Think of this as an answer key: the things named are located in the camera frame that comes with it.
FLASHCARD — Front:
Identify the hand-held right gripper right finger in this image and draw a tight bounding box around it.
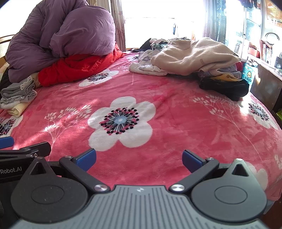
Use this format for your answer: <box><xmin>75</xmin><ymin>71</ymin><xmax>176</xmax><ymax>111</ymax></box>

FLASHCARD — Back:
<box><xmin>169</xmin><ymin>150</ymin><xmax>254</xmax><ymax>192</ymax></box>

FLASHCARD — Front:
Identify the wall poster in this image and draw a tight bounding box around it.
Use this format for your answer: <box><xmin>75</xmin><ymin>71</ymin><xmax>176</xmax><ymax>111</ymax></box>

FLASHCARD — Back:
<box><xmin>265</xmin><ymin>0</ymin><xmax>282</xmax><ymax>23</ymax></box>

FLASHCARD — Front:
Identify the purple duvet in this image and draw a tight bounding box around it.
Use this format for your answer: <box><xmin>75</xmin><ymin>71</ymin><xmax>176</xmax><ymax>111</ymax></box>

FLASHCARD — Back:
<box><xmin>5</xmin><ymin>0</ymin><xmax>116</xmax><ymax>83</ymax></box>

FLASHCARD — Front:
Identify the black garment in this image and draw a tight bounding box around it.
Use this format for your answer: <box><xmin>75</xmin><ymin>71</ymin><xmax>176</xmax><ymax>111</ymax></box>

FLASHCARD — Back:
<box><xmin>139</xmin><ymin>38</ymin><xmax>155</xmax><ymax>52</ymax></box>
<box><xmin>199</xmin><ymin>77</ymin><xmax>249</xmax><ymax>102</ymax></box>

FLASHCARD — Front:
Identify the black hanging bag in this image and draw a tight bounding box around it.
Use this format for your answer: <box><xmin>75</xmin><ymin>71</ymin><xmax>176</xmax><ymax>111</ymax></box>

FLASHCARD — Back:
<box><xmin>240</xmin><ymin>0</ymin><xmax>262</xmax><ymax>9</ymax></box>

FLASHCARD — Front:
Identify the patterned curtain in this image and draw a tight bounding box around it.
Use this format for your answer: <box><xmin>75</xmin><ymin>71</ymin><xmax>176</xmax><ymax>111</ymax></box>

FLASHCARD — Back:
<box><xmin>97</xmin><ymin>0</ymin><xmax>126</xmax><ymax>52</ymax></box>
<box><xmin>204</xmin><ymin>0</ymin><xmax>226</xmax><ymax>43</ymax></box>

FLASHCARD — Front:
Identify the cream folded garment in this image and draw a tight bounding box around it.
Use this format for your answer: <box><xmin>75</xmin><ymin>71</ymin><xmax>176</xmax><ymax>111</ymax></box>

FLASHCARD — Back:
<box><xmin>8</xmin><ymin>102</ymin><xmax>30</xmax><ymax>117</ymax></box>

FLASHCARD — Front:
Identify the wooden headboard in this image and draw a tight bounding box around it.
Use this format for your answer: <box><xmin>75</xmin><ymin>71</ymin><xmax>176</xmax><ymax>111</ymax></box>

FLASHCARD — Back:
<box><xmin>0</xmin><ymin>34</ymin><xmax>14</xmax><ymax>67</ymax></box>

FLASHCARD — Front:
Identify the grey ribbed folded garment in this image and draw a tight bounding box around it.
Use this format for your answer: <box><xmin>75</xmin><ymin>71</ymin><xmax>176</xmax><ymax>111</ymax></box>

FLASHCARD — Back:
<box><xmin>1</xmin><ymin>76</ymin><xmax>37</xmax><ymax>100</ymax></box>

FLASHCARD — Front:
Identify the yellow garment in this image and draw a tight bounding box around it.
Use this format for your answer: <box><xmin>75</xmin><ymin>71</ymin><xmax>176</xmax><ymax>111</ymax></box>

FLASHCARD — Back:
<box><xmin>211</xmin><ymin>74</ymin><xmax>242</xmax><ymax>82</ymax></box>

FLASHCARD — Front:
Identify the round metal frame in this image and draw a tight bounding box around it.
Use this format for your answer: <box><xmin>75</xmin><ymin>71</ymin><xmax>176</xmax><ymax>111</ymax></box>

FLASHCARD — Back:
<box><xmin>264</xmin><ymin>32</ymin><xmax>281</xmax><ymax>45</ymax></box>

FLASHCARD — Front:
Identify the beige pillow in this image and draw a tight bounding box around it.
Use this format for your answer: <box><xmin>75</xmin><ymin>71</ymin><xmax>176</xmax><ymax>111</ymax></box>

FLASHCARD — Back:
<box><xmin>28</xmin><ymin>74</ymin><xmax>42</xmax><ymax>88</ymax></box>

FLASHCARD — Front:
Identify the red crumpled garment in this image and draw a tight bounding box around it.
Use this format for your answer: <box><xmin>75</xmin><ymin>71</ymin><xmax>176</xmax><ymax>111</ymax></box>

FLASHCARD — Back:
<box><xmin>38</xmin><ymin>43</ymin><xmax>125</xmax><ymax>88</ymax></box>

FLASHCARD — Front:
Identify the pink floral blanket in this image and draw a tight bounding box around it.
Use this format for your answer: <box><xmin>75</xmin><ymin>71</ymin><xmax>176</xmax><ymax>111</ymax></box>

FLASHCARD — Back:
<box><xmin>0</xmin><ymin>51</ymin><xmax>282</xmax><ymax>202</ymax></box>

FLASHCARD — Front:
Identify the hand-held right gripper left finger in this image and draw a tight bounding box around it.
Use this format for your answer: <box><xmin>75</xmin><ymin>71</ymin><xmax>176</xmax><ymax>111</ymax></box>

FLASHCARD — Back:
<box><xmin>29</xmin><ymin>148</ymin><xmax>111</xmax><ymax>194</ymax></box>

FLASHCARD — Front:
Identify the black cloth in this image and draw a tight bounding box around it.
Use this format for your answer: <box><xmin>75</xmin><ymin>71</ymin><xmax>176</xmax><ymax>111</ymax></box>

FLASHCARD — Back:
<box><xmin>0</xmin><ymin>66</ymin><xmax>12</xmax><ymax>89</ymax></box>

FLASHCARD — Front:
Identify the row of books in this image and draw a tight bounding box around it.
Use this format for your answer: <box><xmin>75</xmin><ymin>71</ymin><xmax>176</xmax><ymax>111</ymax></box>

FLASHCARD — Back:
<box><xmin>260</xmin><ymin>39</ymin><xmax>274</xmax><ymax>65</ymax></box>

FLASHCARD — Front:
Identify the wooden desk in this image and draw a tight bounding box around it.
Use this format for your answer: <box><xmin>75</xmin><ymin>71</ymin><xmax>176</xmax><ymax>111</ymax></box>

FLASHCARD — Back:
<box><xmin>250</xmin><ymin>58</ymin><xmax>282</xmax><ymax>112</ymax></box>

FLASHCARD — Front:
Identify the glass door cabinet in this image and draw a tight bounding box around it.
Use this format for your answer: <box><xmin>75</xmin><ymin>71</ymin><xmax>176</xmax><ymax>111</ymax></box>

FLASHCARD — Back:
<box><xmin>225</xmin><ymin>0</ymin><xmax>263</xmax><ymax>60</ymax></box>

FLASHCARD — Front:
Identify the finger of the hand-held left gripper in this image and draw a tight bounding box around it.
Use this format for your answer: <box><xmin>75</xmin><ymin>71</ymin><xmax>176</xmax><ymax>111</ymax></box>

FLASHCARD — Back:
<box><xmin>0</xmin><ymin>142</ymin><xmax>51</xmax><ymax>156</ymax></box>
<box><xmin>0</xmin><ymin>136</ymin><xmax>15</xmax><ymax>150</ymax></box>

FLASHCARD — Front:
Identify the blue duck print bag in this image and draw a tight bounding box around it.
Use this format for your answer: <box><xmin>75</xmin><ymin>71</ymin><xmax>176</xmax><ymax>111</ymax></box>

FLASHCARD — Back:
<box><xmin>241</xmin><ymin>63</ymin><xmax>256</xmax><ymax>86</ymax></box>

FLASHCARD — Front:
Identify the red box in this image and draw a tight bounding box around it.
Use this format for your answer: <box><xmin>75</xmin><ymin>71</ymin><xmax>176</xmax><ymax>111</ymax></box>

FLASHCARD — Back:
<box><xmin>248</xmin><ymin>46</ymin><xmax>262</xmax><ymax>58</ymax></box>

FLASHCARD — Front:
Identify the light grey folded shirt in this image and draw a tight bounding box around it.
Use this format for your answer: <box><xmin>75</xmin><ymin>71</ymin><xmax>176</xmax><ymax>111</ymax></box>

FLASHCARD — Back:
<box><xmin>0</xmin><ymin>90</ymin><xmax>37</xmax><ymax>110</ymax></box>

